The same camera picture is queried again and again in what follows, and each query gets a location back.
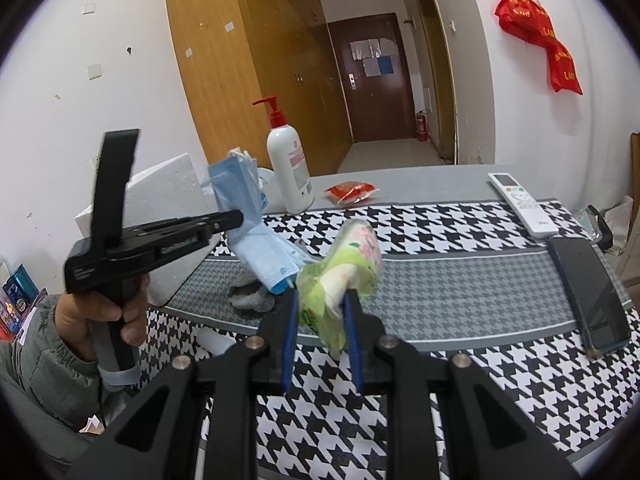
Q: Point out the red plastic bag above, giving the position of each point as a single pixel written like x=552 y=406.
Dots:
x=525 y=15

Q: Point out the black smartphone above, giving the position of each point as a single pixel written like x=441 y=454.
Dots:
x=590 y=300

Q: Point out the green tissue pack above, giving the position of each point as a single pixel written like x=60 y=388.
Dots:
x=350 y=255

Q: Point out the wooden side door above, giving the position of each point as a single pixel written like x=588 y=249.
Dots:
x=437 y=85

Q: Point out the white blank wall plate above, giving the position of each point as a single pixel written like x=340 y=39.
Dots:
x=94 y=71

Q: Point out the white pump lotion bottle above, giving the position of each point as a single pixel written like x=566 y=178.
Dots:
x=287 y=160

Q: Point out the blue printed box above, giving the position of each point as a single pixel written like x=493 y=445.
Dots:
x=20 y=285

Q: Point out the red fire extinguisher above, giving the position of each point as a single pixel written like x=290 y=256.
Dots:
x=422 y=127

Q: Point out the small white wall plate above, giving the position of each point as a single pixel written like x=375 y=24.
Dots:
x=90 y=8

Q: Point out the dark brown entrance door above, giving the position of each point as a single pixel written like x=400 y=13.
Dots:
x=370 y=105

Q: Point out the red snack packet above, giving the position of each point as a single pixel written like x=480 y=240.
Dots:
x=350 y=192

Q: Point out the white remote control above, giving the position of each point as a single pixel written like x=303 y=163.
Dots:
x=522 y=205

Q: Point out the wooden boards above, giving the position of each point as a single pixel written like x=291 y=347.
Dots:
x=636 y=185

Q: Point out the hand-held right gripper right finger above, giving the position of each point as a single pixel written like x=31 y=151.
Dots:
x=352 y=340

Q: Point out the wooden wardrobe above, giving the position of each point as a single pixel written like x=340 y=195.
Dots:
x=225 y=85

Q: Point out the blue notice sheet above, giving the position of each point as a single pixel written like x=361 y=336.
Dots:
x=385 y=65

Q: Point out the houndstooth table mat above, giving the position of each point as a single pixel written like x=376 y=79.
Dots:
x=450 y=280

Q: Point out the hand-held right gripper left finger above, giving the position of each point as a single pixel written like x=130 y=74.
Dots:
x=291 y=340

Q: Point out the grey sock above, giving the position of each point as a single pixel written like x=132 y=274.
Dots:
x=250 y=297

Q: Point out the person's left hand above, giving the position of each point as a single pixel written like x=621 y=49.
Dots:
x=95 y=306

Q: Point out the white foam box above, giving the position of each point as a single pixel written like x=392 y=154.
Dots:
x=160 y=195

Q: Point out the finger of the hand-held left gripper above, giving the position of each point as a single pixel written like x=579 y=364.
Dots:
x=200 y=224
x=185 y=250

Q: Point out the person's left forearm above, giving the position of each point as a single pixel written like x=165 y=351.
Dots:
x=40 y=370

